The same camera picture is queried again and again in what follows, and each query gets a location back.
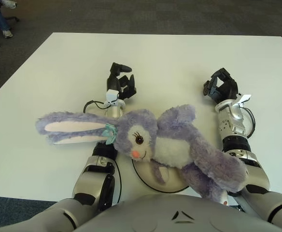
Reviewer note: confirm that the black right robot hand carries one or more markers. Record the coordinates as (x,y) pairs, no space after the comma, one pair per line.
(224,89)

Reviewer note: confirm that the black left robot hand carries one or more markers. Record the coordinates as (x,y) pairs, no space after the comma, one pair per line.
(112,83)

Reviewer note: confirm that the purple plush bunny doll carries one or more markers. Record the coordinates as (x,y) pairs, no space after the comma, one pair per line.
(141,128)

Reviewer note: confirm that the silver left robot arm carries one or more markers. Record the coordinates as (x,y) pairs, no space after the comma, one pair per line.
(95,174)

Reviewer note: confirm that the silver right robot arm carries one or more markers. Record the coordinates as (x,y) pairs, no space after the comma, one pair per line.
(237,120)

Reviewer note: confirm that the white plate with black rim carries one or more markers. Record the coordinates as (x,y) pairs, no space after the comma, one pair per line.
(172,181)

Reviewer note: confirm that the white sneaker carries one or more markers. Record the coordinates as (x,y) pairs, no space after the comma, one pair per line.
(8,33)
(9,3)

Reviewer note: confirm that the black office chair base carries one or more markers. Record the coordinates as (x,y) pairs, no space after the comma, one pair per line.
(11,18)

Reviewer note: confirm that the grey robot torso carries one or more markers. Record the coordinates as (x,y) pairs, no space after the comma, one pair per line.
(155,215)

